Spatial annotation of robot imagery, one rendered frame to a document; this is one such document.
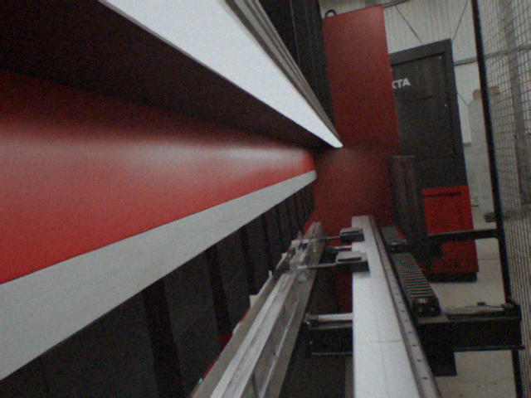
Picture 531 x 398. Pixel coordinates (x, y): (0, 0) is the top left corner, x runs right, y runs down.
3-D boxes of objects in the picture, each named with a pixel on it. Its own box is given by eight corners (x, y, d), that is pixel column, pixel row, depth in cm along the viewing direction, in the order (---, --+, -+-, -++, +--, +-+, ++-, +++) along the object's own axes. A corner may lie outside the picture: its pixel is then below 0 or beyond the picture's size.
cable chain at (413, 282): (392, 265, 131) (392, 254, 131) (411, 264, 130) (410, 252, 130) (413, 317, 89) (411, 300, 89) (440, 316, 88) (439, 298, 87)
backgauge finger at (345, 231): (310, 241, 200) (309, 231, 199) (363, 235, 194) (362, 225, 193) (308, 246, 188) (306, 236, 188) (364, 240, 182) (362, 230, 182)
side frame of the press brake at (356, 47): (305, 341, 313) (260, 44, 297) (421, 335, 294) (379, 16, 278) (302, 356, 289) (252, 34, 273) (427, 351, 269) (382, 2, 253)
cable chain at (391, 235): (381, 234, 183) (380, 225, 183) (394, 233, 182) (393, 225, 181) (388, 254, 147) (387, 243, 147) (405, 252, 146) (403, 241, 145)
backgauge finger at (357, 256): (298, 268, 152) (295, 255, 151) (367, 262, 146) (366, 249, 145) (293, 278, 140) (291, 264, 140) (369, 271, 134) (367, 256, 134)
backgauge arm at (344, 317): (310, 347, 139) (304, 308, 138) (515, 337, 125) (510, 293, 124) (308, 358, 132) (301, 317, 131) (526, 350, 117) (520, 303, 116)
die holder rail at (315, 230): (314, 235, 273) (312, 222, 272) (323, 235, 271) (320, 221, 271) (306, 253, 224) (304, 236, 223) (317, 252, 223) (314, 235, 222)
